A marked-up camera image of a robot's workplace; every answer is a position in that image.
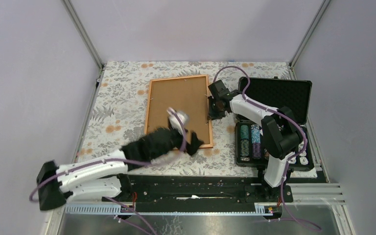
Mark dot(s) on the orange wooden picture frame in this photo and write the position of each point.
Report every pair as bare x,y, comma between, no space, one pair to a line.
210,129

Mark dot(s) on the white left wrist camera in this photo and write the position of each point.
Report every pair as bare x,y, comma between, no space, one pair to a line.
177,119

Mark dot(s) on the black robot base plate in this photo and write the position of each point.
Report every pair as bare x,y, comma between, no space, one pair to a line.
199,193

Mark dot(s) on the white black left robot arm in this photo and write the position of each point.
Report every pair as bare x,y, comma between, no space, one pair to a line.
101,177

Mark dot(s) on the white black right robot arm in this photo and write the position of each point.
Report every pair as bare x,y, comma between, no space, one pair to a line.
281,134

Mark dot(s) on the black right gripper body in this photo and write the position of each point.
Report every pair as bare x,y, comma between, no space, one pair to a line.
214,110

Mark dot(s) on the black poker chip case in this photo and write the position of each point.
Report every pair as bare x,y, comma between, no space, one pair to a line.
275,93

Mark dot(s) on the floral patterned table mat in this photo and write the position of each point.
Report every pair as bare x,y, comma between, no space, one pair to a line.
119,111

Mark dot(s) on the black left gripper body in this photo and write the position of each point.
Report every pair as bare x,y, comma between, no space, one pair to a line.
176,143

